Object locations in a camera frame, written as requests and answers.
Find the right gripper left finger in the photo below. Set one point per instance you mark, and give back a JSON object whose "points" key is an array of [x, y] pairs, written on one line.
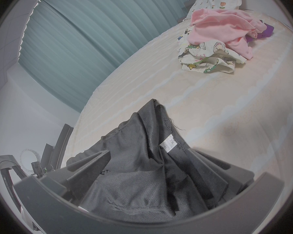
{"points": [[73, 172]]}

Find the black T-shirt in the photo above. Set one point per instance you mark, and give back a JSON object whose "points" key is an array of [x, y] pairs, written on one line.
{"points": [[141, 174]]}

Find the purple garment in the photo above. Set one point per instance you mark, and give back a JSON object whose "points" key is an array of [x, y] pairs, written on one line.
{"points": [[266, 32]]}

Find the pink garment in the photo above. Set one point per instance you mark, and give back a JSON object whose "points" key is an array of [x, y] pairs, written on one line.
{"points": [[217, 30]]}

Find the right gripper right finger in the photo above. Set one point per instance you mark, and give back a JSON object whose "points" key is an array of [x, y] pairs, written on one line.
{"points": [[234, 177]]}

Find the white printed garment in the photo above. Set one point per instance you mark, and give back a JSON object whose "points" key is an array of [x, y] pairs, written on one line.
{"points": [[210, 57]]}

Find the black chest of drawers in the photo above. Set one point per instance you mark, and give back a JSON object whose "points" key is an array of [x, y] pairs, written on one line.
{"points": [[62, 142]]}

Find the grey white bedside table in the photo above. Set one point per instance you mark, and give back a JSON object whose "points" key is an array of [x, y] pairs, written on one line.
{"points": [[188, 4]]}

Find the bed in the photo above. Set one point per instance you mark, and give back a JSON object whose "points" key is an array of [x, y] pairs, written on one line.
{"points": [[234, 106]]}

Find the blue-green curtain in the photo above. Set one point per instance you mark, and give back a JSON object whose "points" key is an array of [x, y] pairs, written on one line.
{"points": [[88, 45]]}

